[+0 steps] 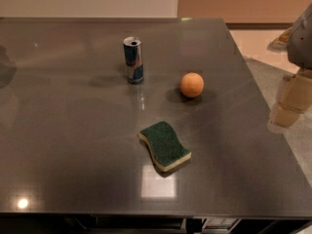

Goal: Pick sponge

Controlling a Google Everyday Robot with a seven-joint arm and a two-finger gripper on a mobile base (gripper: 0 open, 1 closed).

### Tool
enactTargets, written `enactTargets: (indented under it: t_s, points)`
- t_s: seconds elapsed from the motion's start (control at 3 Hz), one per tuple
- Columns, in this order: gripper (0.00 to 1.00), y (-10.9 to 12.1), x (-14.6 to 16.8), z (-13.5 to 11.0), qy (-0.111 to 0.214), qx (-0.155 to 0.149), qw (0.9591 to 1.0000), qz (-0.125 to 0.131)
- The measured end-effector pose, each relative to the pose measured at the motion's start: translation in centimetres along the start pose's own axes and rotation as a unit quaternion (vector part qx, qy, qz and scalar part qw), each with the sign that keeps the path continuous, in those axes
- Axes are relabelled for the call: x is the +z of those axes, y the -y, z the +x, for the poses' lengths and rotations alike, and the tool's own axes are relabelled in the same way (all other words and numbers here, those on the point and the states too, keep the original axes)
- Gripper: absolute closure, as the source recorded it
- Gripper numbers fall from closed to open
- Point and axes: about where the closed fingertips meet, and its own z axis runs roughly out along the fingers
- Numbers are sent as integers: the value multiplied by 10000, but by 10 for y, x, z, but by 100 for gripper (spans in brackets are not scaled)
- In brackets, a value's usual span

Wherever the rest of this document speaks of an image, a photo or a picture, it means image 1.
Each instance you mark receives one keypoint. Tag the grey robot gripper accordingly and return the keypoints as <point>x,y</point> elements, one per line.
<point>302,44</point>

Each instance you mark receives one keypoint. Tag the green and yellow sponge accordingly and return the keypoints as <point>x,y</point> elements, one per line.
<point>164,147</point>

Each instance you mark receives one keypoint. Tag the orange ball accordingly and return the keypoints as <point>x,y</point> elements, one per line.
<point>191,85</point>

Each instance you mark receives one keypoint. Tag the blue silver energy drink can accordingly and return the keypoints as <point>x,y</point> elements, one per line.
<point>133,59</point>

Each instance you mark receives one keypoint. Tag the white label under table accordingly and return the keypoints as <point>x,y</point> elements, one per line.
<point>220,223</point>

